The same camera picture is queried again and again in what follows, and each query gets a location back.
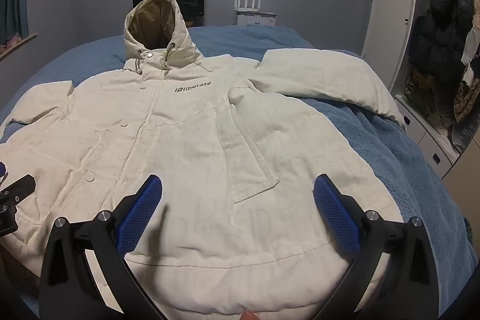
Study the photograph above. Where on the wooden window sill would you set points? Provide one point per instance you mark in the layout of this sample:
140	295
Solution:
26	40

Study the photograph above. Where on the white wardrobe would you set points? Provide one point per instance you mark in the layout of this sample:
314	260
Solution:
429	145

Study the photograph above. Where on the patterned hanging garment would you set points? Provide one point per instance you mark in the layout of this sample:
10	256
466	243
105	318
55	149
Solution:
467	95

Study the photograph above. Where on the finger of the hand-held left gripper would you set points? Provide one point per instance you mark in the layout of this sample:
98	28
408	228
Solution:
18	188
2	170

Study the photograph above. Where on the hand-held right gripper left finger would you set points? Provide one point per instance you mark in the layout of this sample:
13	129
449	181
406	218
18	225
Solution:
140	215

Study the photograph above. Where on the black puffer coat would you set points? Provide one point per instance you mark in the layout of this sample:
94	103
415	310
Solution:
435	31

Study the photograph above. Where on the white box under router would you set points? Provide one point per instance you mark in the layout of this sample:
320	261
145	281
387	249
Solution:
257	18

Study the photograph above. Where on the blue fleece blanket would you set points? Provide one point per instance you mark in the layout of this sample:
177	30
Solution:
378	143

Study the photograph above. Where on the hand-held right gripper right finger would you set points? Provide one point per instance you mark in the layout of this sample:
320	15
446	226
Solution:
335	215

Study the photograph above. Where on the cream hooded jacket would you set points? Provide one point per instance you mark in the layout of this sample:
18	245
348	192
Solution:
195	140

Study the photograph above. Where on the white router with antennas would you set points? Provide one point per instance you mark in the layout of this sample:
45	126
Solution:
248	3

